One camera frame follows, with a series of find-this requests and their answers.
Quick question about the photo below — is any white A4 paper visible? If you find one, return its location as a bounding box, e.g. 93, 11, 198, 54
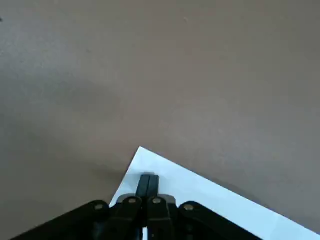
109, 146, 320, 240

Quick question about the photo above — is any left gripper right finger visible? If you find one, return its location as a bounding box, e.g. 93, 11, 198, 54
146, 174, 263, 240

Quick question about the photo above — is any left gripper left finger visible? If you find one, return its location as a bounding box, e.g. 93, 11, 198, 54
9, 174, 150, 240

